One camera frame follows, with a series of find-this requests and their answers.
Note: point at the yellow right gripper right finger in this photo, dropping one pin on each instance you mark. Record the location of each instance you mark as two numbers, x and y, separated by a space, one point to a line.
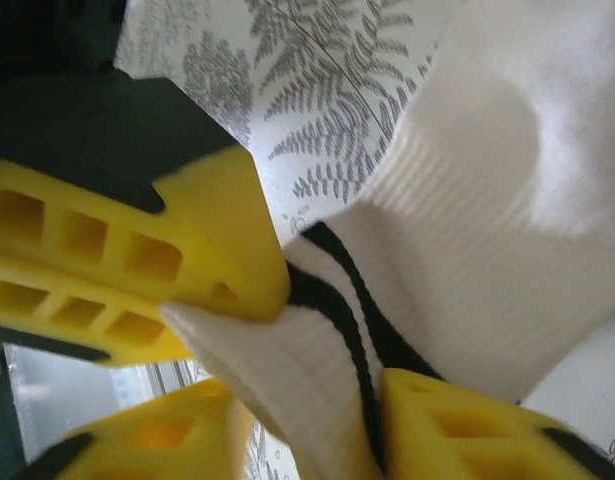
462 440

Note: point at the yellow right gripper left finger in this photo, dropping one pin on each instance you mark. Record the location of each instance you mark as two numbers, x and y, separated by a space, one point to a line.
152 440

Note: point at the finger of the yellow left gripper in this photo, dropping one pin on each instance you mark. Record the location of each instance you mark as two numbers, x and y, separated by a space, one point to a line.
227 240
17 312

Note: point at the white sock with black stripes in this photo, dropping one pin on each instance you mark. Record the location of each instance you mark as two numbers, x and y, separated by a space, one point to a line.
462 250

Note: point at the floral patterned tablecloth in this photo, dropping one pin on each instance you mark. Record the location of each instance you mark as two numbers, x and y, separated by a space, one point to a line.
307 60

